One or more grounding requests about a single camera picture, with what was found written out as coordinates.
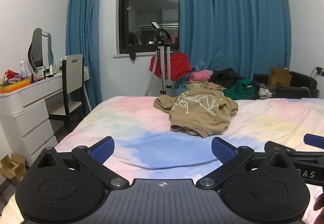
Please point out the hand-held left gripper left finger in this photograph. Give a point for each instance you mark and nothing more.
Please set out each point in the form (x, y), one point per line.
(102, 150)

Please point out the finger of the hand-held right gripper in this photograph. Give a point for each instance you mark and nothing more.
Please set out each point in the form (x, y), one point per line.
(281, 147)
(313, 139)

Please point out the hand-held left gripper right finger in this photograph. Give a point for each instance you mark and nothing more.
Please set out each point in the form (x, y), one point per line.
(222, 150)

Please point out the tan printed t-shirt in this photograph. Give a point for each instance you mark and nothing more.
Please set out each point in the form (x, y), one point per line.
(202, 117)

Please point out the person's right hand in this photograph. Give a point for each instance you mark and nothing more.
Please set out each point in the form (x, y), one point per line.
(320, 202)

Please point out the white patterned cloth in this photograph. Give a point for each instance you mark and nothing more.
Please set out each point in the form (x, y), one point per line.
(264, 92)

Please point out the black sofa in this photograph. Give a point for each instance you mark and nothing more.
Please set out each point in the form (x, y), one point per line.
(301, 80)

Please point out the beige garment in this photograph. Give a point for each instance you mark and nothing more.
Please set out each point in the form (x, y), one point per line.
(212, 86)

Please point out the brown paper bag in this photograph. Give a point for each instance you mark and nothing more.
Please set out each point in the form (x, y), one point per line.
(278, 79)

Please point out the yellow-green garment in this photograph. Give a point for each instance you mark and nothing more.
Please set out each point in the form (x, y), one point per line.
(193, 86)

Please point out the black garment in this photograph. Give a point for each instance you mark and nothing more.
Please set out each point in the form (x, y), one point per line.
(226, 77)

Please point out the white dressing table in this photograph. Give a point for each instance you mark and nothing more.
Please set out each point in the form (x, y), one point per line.
(33, 117)

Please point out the pink garment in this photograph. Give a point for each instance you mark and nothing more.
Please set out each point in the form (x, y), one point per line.
(201, 75)

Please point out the blue cloth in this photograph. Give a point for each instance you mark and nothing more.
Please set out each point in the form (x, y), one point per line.
(200, 64)

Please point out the cardboard box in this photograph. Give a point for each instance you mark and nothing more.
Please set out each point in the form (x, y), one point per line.
(12, 168)

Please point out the row of cosmetic bottles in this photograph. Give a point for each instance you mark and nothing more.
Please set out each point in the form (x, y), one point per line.
(50, 70)

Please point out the red garment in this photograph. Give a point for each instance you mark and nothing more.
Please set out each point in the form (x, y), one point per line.
(179, 64)

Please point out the small black cloth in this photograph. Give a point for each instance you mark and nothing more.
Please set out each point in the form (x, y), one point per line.
(132, 55)

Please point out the orange tray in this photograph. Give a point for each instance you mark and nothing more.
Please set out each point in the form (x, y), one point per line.
(15, 86)

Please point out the white spray bottle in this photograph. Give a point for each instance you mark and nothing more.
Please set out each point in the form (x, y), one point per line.
(23, 69)

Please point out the red packet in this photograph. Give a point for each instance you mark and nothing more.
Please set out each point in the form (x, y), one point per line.
(11, 73)

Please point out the wavy vanity mirror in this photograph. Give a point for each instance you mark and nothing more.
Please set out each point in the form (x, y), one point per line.
(38, 49)

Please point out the narrow blue curtain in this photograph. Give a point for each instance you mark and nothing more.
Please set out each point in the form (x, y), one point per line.
(83, 23)

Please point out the wide blue curtain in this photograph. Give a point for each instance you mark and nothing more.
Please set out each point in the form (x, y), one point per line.
(227, 11)

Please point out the dark window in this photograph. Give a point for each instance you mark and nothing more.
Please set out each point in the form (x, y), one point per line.
(146, 11)

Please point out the wall socket with plug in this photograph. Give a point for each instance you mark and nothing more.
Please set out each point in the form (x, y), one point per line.
(320, 70)

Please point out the white wall outlet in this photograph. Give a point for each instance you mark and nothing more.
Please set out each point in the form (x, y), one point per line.
(86, 73)

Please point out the white chair with black frame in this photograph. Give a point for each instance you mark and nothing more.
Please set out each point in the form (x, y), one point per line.
(73, 72)

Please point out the silver tripod with camera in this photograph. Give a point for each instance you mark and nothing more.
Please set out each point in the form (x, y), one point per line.
(167, 61)

